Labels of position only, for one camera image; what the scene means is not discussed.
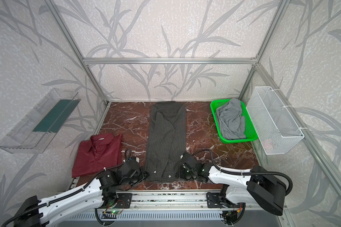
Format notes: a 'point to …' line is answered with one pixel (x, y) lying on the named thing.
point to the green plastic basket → (250, 132)
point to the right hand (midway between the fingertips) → (174, 171)
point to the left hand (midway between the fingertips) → (153, 171)
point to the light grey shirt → (232, 123)
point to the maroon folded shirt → (101, 151)
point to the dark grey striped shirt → (166, 142)
